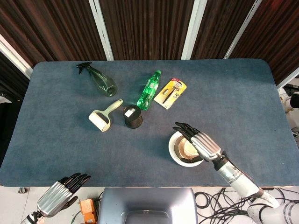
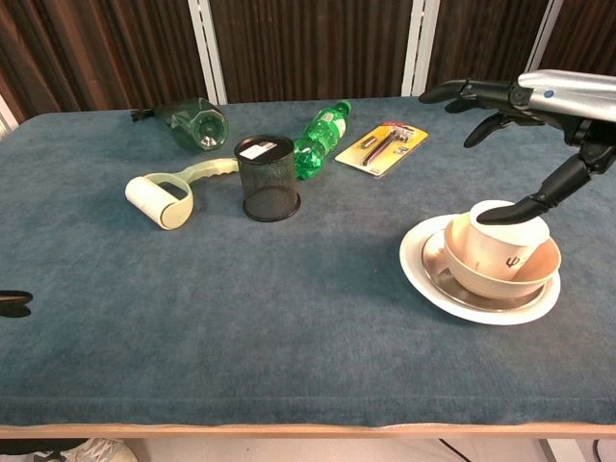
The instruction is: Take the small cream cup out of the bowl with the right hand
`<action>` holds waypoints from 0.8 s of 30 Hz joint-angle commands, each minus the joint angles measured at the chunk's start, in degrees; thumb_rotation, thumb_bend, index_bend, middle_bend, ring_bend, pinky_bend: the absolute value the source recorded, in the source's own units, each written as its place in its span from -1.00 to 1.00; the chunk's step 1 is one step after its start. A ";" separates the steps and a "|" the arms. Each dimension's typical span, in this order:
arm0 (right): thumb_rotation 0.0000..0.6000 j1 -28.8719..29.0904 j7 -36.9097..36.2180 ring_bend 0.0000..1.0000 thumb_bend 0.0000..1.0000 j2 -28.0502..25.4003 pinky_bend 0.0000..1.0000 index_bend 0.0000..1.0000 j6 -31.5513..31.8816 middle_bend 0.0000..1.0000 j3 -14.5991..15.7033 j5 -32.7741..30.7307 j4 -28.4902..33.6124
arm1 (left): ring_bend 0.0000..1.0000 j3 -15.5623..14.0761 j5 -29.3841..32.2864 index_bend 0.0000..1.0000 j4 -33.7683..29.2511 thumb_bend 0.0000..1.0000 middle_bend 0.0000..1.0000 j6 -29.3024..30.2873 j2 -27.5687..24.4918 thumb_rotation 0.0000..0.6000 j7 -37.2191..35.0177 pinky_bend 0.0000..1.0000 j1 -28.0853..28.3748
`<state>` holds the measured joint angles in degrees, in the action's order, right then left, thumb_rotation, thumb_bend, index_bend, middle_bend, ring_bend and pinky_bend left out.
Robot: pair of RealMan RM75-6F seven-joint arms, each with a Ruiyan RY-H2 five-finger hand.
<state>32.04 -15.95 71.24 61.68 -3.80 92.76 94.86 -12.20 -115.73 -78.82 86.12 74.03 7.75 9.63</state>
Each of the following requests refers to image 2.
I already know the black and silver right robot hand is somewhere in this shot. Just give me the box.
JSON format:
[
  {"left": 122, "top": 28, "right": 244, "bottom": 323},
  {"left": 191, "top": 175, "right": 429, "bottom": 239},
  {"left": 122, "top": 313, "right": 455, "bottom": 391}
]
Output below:
[{"left": 418, "top": 69, "right": 616, "bottom": 226}]

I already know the white paper cup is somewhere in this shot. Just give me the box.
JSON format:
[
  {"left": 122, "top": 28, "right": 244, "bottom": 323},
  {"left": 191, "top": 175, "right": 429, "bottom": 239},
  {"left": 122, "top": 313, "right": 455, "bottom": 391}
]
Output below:
[{"left": 464, "top": 199, "right": 552, "bottom": 283}]

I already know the beige bowl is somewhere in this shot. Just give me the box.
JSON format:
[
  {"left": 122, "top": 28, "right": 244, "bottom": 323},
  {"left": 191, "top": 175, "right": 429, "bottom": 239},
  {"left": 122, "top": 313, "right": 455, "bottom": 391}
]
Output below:
[{"left": 443, "top": 216, "right": 563, "bottom": 299}]

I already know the white plate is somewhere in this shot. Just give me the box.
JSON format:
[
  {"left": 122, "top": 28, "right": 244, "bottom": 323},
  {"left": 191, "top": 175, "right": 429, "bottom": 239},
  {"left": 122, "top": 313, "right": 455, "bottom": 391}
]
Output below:
[{"left": 398, "top": 215, "right": 562, "bottom": 326}]

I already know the yellow razor blister pack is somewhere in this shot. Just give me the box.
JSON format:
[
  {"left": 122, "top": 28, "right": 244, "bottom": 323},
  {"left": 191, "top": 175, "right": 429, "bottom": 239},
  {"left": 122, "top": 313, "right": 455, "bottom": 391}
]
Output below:
[{"left": 334, "top": 122, "right": 429, "bottom": 180}]

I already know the steel dish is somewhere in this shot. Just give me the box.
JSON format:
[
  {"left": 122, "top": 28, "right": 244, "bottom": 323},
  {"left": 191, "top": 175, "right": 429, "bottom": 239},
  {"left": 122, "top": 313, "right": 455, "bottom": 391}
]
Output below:
[{"left": 422, "top": 229, "right": 548, "bottom": 311}]

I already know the green plastic soda bottle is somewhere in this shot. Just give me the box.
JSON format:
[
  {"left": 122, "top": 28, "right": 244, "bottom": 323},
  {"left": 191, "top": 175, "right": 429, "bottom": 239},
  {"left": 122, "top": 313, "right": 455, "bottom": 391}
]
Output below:
[{"left": 292, "top": 99, "right": 353, "bottom": 182}]

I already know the black mesh pen holder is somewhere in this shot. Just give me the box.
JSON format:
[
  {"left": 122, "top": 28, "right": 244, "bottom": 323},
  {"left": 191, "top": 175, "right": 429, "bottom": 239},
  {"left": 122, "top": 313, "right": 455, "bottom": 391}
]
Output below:
[{"left": 233, "top": 135, "right": 302, "bottom": 223}]

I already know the dark green spray bottle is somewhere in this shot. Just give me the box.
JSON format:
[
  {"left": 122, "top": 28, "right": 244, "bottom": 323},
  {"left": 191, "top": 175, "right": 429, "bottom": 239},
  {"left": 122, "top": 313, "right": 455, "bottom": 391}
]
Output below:
[{"left": 130, "top": 97, "right": 230, "bottom": 154}]

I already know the cream lint roller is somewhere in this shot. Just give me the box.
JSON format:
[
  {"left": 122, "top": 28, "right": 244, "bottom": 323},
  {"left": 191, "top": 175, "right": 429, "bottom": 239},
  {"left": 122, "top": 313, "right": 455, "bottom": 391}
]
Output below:
[{"left": 124, "top": 157, "right": 241, "bottom": 233}]

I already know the blue tablecloth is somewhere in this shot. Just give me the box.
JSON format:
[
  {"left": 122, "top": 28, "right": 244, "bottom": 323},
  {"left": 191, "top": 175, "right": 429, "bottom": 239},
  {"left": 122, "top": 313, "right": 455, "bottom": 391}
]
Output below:
[{"left": 0, "top": 95, "right": 616, "bottom": 427}]

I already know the grey sneaker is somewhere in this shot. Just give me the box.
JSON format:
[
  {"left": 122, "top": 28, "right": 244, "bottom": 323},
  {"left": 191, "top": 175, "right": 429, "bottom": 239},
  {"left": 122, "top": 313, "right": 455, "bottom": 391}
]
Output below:
[{"left": 60, "top": 436, "right": 141, "bottom": 462}]

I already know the white vertical post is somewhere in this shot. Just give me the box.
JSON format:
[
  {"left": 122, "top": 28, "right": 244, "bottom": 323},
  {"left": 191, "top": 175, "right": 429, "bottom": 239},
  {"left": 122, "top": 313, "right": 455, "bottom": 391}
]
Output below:
[
  {"left": 526, "top": 0, "right": 565, "bottom": 82},
  {"left": 187, "top": 0, "right": 228, "bottom": 106},
  {"left": 400, "top": 0, "right": 440, "bottom": 97}
]

